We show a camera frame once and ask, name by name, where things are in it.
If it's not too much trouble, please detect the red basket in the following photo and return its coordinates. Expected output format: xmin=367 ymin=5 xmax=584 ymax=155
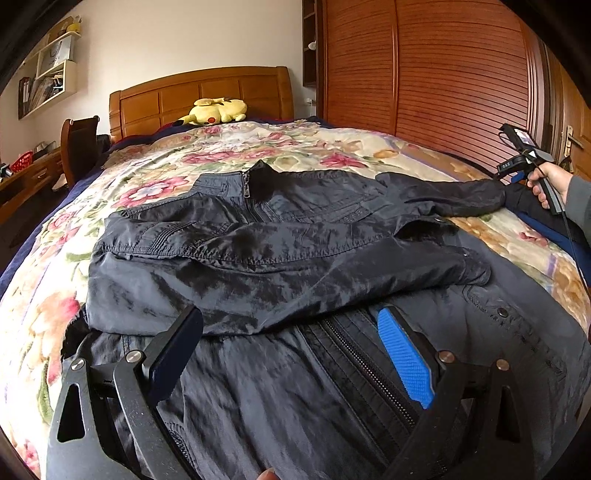
xmin=10 ymin=150 xmax=34 ymax=173

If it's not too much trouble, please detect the wooden desk cabinet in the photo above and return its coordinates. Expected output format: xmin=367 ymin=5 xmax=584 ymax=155
xmin=0 ymin=148 xmax=63 ymax=224

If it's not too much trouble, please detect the dark navy jacket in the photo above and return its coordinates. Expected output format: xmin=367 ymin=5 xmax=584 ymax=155
xmin=61 ymin=162 xmax=590 ymax=479

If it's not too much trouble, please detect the wooden slatted wardrobe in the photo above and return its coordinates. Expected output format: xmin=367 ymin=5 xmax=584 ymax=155
xmin=303 ymin=1 xmax=590 ymax=177

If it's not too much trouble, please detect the yellow Pikachu plush toy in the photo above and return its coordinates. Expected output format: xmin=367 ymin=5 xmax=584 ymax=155
xmin=174 ymin=97 xmax=247 ymax=126

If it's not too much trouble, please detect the wooden chair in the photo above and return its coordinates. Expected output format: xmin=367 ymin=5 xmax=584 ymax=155
xmin=60 ymin=116 xmax=99 ymax=189

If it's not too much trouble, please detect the wooden bed headboard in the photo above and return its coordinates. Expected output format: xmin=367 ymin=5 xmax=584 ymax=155
xmin=109 ymin=66 xmax=294 ymax=141

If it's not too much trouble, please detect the floral bed quilt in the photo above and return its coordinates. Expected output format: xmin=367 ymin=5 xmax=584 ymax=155
xmin=1 ymin=120 xmax=590 ymax=479

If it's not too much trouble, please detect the white wall shelf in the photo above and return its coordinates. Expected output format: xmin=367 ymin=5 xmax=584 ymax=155
xmin=17 ymin=15 xmax=82 ymax=120

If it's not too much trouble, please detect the person's right hand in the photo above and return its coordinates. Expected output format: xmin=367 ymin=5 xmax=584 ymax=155
xmin=527 ymin=162 xmax=573 ymax=209

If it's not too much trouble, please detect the grey sleeved right forearm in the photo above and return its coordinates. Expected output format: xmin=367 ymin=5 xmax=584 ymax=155
xmin=566 ymin=176 xmax=591 ymax=243

